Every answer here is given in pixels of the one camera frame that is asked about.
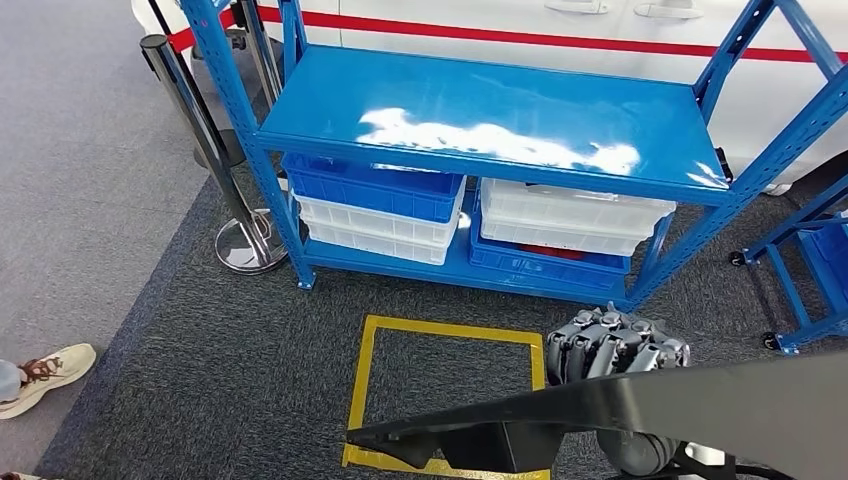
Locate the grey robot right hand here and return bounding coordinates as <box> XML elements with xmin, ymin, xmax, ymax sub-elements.
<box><xmin>546</xmin><ymin>303</ymin><xmax>692</xmax><ymax>389</ymax></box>

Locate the black plastic plate frame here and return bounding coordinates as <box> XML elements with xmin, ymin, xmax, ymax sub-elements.
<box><xmin>344</xmin><ymin>351</ymin><xmax>848</xmax><ymax>480</ymax></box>

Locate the blue metal shelf rack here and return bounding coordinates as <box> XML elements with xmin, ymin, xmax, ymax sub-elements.
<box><xmin>178</xmin><ymin>0</ymin><xmax>848</xmax><ymax>313</ymax></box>

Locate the blue plastic bin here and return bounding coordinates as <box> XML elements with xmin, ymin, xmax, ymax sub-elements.
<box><xmin>282</xmin><ymin>153</ymin><xmax>465</xmax><ymax>225</ymax></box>
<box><xmin>468</xmin><ymin>218</ymin><xmax>631</xmax><ymax>291</ymax></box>
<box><xmin>798</xmin><ymin>225</ymin><xmax>848</xmax><ymax>299</ymax></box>

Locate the red item in bin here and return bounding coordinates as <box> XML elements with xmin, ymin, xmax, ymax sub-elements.
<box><xmin>518</xmin><ymin>243</ymin><xmax>584</xmax><ymax>260</ymax></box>

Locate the white plastic bin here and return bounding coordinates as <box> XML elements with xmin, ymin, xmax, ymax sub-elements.
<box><xmin>481</xmin><ymin>218</ymin><xmax>644</xmax><ymax>258</ymax></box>
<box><xmin>480</xmin><ymin>177</ymin><xmax>677</xmax><ymax>238</ymax></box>
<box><xmin>305</xmin><ymin>221</ymin><xmax>452</xmax><ymax>266</ymax></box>
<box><xmin>293</xmin><ymin>178</ymin><xmax>467</xmax><ymax>248</ymax></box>

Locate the yellow floor tape square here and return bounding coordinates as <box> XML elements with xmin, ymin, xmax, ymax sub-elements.
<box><xmin>341</xmin><ymin>314</ymin><xmax>552</xmax><ymax>480</ymax></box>

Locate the blue wheeled rack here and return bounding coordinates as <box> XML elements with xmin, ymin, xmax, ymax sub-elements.
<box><xmin>728</xmin><ymin>175</ymin><xmax>848</xmax><ymax>356</ymax></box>

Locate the white car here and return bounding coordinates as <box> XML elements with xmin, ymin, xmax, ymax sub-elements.
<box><xmin>131</xmin><ymin>0</ymin><xmax>848</xmax><ymax>197</ymax></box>

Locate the black stanchion with round base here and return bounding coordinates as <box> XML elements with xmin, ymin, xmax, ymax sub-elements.
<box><xmin>146</xmin><ymin>0</ymin><xmax>248</xmax><ymax>168</ymax></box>

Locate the person's beige shoe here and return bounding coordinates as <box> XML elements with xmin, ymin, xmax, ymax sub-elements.
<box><xmin>0</xmin><ymin>343</ymin><xmax>97</xmax><ymax>421</ymax></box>

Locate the person's leg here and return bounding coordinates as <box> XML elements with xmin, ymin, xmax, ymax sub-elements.
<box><xmin>0</xmin><ymin>360</ymin><xmax>22</xmax><ymax>403</ymax></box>

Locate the chrome stanchion post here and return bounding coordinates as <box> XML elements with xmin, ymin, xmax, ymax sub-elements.
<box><xmin>140</xmin><ymin>34</ymin><xmax>289</xmax><ymax>275</ymax></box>
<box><xmin>231</xmin><ymin>0</ymin><xmax>285</xmax><ymax>111</ymax></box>

